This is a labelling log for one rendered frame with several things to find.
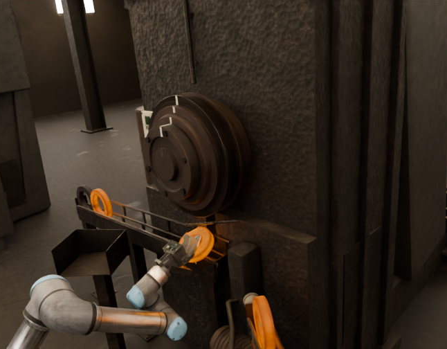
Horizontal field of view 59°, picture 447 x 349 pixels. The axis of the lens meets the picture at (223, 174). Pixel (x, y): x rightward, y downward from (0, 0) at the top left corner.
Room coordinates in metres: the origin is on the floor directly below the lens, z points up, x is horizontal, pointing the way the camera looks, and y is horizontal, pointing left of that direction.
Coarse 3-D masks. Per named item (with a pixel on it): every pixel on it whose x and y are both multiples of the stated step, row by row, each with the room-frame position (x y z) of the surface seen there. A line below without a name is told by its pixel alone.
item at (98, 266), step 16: (64, 240) 1.63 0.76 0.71; (80, 240) 1.73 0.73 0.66; (96, 240) 1.71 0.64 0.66; (112, 240) 1.69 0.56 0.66; (64, 256) 1.61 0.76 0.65; (80, 256) 1.70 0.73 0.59; (96, 256) 1.67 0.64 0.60; (112, 256) 1.52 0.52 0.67; (64, 272) 1.57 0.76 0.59; (80, 272) 1.54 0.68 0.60; (96, 272) 1.52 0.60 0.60; (112, 272) 1.50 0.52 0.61; (96, 288) 1.58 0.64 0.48; (112, 288) 1.61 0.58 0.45; (112, 304) 1.58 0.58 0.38; (112, 336) 1.57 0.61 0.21
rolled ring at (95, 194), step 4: (92, 192) 2.13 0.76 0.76; (96, 192) 2.09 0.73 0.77; (100, 192) 2.08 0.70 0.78; (104, 192) 2.08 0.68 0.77; (92, 196) 2.13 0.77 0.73; (96, 196) 2.14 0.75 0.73; (100, 196) 2.06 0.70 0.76; (104, 196) 2.06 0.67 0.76; (92, 200) 2.14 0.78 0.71; (96, 200) 2.15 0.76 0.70; (104, 200) 2.04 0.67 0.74; (108, 200) 2.05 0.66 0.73; (92, 204) 2.15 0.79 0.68; (96, 204) 2.15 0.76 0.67; (104, 204) 2.04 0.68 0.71; (108, 204) 2.04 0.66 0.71; (96, 208) 2.13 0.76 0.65; (100, 208) 2.14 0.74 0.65; (104, 208) 2.04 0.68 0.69; (108, 208) 2.03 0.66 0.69; (100, 212) 2.12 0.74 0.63; (104, 212) 2.05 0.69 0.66; (108, 212) 2.03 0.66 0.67
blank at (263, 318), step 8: (256, 296) 1.01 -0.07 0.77; (264, 296) 1.00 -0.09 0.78; (256, 304) 0.98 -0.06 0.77; (264, 304) 0.96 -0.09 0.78; (256, 312) 1.00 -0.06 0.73; (264, 312) 0.93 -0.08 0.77; (256, 320) 1.00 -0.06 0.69; (264, 320) 0.92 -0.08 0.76; (272, 320) 0.92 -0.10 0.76; (256, 328) 1.01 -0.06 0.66; (264, 328) 0.90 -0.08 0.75; (272, 328) 0.90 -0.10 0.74; (264, 336) 0.90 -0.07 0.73; (272, 336) 0.90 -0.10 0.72; (264, 344) 0.90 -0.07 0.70; (272, 344) 0.90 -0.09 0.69
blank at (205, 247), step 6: (198, 228) 1.49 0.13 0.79; (204, 228) 1.47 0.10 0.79; (192, 234) 1.47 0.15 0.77; (198, 234) 1.46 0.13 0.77; (204, 234) 1.44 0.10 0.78; (210, 234) 1.43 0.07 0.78; (180, 240) 1.47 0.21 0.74; (204, 240) 1.41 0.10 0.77; (210, 240) 1.40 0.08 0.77; (204, 246) 1.39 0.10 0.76; (210, 246) 1.39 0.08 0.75; (186, 252) 1.40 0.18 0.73; (198, 252) 1.37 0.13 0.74; (204, 252) 1.37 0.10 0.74; (192, 258) 1.36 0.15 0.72; (198, 258) 1.36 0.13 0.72
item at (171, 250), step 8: (168, 248) 1.34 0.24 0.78; (176, 248) 1.33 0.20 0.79; (184, 248) 1.34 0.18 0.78; (168, 256) 1.31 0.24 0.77; (176, 256) 1.32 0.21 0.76; (184, 256) 1.35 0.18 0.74; (160, 264) 1.28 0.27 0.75; (168, 264) 1.31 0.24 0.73; (176, 264) 1.33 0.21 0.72; (184, 264) 1.34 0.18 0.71; (168, 272) 1.28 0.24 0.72
